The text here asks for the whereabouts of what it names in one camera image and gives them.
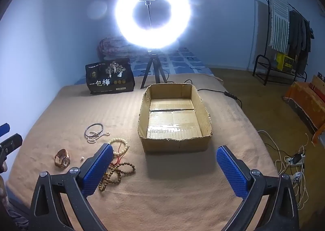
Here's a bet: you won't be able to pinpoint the black metal clothes rack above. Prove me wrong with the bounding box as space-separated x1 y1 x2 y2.
252 0 315 86

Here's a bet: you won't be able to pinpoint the blue patterned bedsheet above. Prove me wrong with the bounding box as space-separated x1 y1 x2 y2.
75 47 224 85

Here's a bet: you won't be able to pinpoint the striped towel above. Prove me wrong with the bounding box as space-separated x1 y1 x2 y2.
269 0 290 53

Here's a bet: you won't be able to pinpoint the white ring light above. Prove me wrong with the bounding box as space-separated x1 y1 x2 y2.
115 0 191 50

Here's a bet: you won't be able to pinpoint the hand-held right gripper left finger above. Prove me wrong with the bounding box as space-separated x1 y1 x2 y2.
28 143 114 231

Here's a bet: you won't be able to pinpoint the brown wooden bead necklace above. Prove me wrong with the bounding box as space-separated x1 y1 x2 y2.
99 161 136 192

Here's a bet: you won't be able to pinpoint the black ring light cable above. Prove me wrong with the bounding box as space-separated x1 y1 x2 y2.
184 80 243 109

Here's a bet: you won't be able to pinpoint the black tripod stand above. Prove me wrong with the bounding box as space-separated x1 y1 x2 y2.
140 49 168 89

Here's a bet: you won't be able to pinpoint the cream bead bracelet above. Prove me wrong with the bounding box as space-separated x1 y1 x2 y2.
108 138 130 156

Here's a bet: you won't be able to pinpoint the brown board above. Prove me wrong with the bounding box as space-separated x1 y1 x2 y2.
311 75 325 92

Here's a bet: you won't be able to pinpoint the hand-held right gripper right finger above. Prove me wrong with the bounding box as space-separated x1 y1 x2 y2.
216 145 300 231

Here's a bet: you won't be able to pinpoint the silver bangle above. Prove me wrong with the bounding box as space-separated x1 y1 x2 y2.
84 123 104 138

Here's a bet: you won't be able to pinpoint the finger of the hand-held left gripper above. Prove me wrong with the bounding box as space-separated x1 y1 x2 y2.
0 133 23 163
0 123 11 137

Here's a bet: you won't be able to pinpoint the yellow box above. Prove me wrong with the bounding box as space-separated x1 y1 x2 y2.
275 53 295 72

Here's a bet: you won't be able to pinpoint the dark hanging clothes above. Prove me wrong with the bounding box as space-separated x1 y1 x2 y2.
288 10 312 74

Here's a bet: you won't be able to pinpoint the white pearl bracelet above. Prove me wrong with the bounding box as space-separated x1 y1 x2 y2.
87 131 111 144

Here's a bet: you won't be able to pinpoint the gold wristwatch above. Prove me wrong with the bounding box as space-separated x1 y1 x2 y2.
54 149 70 168

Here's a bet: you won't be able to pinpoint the cardboard box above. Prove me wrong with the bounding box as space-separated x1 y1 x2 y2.
138 83 213 154

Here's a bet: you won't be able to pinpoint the white cables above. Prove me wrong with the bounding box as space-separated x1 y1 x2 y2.
258 131 309 211

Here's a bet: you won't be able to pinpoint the white power strip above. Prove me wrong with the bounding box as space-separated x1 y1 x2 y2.
284 156 304 167

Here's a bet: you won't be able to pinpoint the black snack bag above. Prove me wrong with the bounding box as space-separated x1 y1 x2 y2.
85 58 135 95

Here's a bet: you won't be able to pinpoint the folded pink quilt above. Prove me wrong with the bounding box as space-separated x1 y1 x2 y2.
98 36 148 62

